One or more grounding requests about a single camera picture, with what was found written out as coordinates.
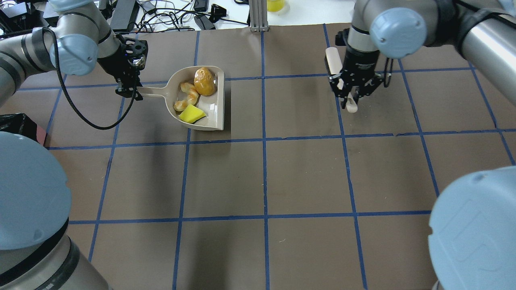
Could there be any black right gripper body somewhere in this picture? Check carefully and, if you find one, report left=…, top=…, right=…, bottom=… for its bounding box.
left=335, top=28, right=394, bottom=99

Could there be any toy croissant piece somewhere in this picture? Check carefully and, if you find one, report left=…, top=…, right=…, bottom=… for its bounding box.
left=173, top=82, right=199, bottom=112

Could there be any yellow sponge piece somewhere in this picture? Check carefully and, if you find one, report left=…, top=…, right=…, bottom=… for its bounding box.
left=179, top=104, right=207, bottom=124

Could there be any black trash bin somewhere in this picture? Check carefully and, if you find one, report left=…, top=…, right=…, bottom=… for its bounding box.
left=0, top=113, right=47, bottom=145

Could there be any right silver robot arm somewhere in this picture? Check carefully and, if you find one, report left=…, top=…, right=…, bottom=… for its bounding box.
left=341, top=46, right=515, bottom=290

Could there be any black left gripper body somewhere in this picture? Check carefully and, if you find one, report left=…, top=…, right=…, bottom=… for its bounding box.
left=98, top=34, right=148, bottom=87

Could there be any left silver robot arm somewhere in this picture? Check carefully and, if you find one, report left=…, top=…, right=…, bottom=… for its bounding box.
left=1, top=23, right=413, bottom=290

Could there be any black power brick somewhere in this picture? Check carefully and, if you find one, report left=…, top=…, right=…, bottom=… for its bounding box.
left=110, top=0, right=139, bottom=33

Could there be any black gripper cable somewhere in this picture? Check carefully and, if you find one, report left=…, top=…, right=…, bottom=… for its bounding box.
left=42, top=27, right=139, bottom=130

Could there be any aluminium frame post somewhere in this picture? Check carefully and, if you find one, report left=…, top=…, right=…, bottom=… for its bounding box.
left=249, top=0, right=269, bottom=32

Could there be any beige plastic dustpan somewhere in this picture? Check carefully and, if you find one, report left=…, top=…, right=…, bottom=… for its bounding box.
left=137, top=66, right=225, bottom=131

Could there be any brown toy potato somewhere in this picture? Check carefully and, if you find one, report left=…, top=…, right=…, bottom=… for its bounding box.
left=193, top=67, right=217, bottom=96

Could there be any white hand brush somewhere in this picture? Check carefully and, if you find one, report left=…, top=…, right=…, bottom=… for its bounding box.
left=325, top=47, right=358, bottom=113

